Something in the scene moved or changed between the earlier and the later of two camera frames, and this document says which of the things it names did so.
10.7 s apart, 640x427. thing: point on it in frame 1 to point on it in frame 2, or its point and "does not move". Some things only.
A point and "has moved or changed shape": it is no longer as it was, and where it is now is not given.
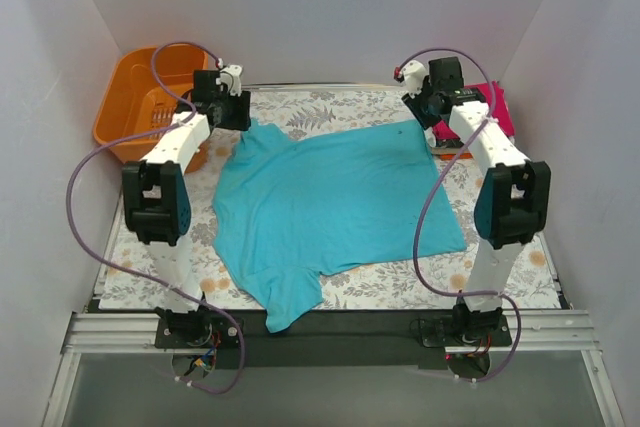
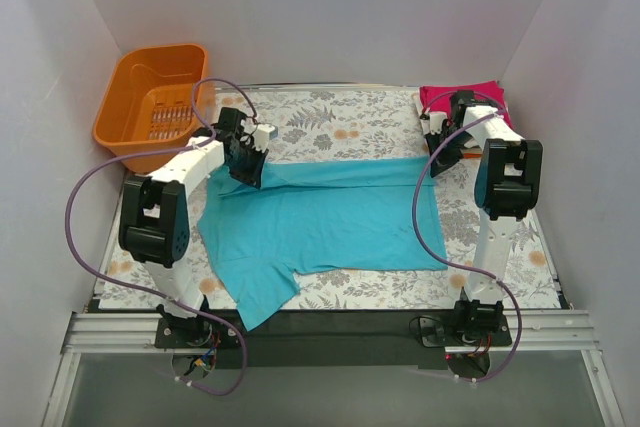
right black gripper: x=417 y=108 to x=445 y=145
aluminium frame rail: x=532 y=331 does not move
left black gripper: x=236 y=110 to x=242 y=159
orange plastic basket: x=142 y=99 does not move
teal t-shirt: x=288 y=212 has moved or changed shape
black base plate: x=330 y=339 does not move
